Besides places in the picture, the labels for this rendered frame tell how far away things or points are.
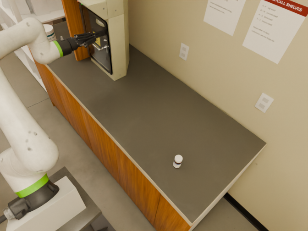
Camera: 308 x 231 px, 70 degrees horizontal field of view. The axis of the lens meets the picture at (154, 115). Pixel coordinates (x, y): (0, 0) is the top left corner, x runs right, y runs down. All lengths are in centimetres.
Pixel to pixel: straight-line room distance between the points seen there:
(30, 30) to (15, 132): 57
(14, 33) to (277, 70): 126
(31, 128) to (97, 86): 87
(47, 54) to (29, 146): 61
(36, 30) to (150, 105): 77
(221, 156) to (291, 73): 56
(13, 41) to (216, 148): 116
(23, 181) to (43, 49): 66
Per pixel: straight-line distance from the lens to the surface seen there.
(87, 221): 115
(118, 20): 145
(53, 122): 276
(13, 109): 85
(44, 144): 85
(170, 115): 145
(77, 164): 237
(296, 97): 133
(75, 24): 177
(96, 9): 135
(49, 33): 204
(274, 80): 133
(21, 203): 104
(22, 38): 122
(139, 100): 152
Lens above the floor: 203
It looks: 50 degrees down
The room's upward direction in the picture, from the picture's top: 6 degrees clockwise
